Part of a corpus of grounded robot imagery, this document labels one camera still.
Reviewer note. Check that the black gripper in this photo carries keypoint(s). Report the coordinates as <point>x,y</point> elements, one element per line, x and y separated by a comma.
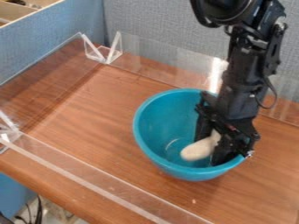
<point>228,113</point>

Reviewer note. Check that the white brown toy mushroom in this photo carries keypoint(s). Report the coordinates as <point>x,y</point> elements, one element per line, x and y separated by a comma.
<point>201,148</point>

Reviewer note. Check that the blue plastic bowl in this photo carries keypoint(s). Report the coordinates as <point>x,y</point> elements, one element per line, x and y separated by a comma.
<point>164,125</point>

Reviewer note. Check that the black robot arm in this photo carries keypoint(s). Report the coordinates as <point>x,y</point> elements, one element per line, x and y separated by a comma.
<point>251,23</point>

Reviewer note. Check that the clear acrylic back barrier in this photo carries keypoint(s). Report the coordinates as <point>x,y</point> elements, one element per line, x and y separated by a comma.
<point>188,69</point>

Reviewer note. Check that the clear acrylic barrier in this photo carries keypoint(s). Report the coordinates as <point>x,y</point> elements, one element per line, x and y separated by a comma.
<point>188,69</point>
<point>135,199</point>
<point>32,94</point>

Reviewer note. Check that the clear acrylic front barrier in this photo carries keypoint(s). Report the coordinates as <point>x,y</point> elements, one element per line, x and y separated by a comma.
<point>135,199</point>

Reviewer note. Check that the clear acrylic left barrier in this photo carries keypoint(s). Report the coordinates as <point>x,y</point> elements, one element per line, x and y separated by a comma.
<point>32,94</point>

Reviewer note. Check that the wooden shelf box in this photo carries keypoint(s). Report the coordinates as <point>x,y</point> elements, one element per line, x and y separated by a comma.
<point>14,10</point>

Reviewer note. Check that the clear acrylic corner bracket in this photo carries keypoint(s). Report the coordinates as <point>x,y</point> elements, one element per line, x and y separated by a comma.
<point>101,53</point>

